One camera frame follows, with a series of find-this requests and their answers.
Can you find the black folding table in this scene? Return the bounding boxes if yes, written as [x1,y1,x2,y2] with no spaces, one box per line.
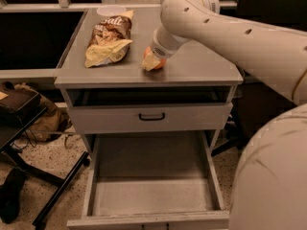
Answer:
[0,105,91,230]

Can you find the closed upper drawer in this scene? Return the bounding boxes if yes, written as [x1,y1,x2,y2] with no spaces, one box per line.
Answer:
[68,103,232,134]

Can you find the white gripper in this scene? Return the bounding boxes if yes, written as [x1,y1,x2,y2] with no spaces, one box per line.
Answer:
[141,25,191,72]

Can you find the brown yellow chip bag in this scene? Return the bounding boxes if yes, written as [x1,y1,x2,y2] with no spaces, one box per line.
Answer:
[84,11,134,68]

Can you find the white plastic lid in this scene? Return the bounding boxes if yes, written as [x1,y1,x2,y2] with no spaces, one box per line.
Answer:
[97,5,127,16]

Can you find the black drawer handle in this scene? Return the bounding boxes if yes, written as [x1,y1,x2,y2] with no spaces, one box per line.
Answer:
[138,112,166,122]

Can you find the black office chair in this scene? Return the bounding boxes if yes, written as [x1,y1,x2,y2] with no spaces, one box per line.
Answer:
[212,0,307,155]

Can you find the grey drawer cabinet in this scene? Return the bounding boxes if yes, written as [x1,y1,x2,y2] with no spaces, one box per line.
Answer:
[55,7,243,149]

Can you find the brown backpack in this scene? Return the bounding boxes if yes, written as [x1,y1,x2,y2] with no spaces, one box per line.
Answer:
[26,95,70,142]

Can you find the open bottom drawer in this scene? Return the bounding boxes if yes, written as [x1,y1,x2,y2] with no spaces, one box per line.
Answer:
[67,131,229,230]

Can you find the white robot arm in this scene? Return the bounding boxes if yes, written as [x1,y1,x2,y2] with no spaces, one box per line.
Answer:
[143,0,307,230]

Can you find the black shoe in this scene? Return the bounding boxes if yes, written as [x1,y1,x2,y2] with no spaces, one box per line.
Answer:
[0,169,26,224]

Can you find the orange fruit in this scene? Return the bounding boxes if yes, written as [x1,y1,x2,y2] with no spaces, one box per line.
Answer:
[143,46,168,71]

